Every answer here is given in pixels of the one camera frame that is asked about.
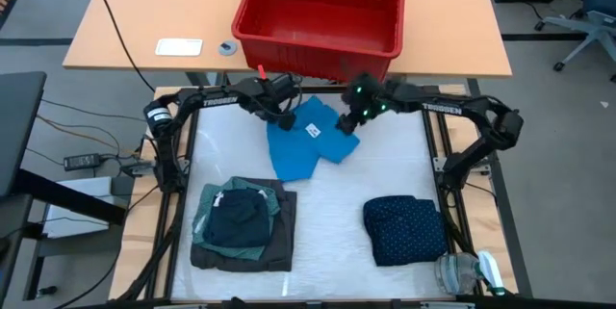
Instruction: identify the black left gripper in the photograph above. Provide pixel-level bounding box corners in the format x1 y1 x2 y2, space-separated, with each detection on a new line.
252 73 302 132

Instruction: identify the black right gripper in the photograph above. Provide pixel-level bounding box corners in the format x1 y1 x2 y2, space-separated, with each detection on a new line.
334 98 389 137

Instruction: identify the bright blue garment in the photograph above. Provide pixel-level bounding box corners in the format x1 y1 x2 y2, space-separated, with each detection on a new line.
266 95 361 183

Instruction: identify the red plastic bin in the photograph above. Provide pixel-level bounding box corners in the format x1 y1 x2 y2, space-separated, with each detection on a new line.
231 0 408 84

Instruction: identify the plain dark blue garment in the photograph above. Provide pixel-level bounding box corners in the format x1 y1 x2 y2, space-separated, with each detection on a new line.
202 188 271 249

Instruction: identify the dark grey garment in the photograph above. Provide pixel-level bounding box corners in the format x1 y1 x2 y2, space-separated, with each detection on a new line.
190 177 298 272

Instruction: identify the navy dotted garment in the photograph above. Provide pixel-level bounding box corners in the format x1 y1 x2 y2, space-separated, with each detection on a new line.
362 194 449 268

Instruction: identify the teal patterned shirt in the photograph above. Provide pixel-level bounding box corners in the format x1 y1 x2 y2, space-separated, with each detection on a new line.
191 176 281 261

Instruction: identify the white rectangular pad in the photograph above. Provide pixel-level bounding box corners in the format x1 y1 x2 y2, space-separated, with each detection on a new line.
154 38 204 58

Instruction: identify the plywood work table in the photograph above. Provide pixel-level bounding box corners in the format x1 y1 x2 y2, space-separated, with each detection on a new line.
109 84 520 301

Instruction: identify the light wooden desk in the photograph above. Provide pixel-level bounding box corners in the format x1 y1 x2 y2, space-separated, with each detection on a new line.
62 0 514 79

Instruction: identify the black power adapter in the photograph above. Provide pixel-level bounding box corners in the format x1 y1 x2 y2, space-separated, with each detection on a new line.
63 153 102 171

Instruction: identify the white box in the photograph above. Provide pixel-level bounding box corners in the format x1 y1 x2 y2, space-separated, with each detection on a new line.
42 176 116 241

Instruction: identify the grey office chair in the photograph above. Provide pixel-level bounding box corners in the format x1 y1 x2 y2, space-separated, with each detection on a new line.
533 0 616 84

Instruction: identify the black side table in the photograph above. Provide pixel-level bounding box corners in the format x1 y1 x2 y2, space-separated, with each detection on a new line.
0 71 48 200

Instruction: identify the black metal rig frame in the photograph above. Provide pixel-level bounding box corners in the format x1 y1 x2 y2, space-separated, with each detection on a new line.
117 85 482 309

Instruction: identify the long black cable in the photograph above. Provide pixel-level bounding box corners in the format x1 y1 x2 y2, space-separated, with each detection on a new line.
86 0 156 93

